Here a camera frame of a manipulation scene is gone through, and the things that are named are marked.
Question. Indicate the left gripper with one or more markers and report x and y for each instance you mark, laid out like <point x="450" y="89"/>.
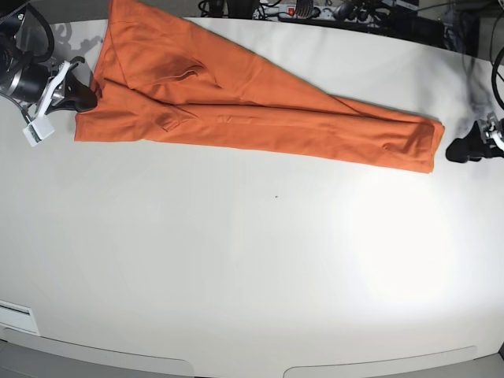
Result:
<point x="484" y="140"/>

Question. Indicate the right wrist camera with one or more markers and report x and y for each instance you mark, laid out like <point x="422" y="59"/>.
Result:
<point x="38" y="130"/>

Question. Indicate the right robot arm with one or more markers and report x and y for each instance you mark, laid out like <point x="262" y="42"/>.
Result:
<point x="13" y="58"/>

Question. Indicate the orange T-shirt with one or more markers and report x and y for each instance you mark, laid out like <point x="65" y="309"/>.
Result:
<point x="164" y="79"/>

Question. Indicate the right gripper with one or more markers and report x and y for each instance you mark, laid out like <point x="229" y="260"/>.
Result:
<point x="27" y="87"/>

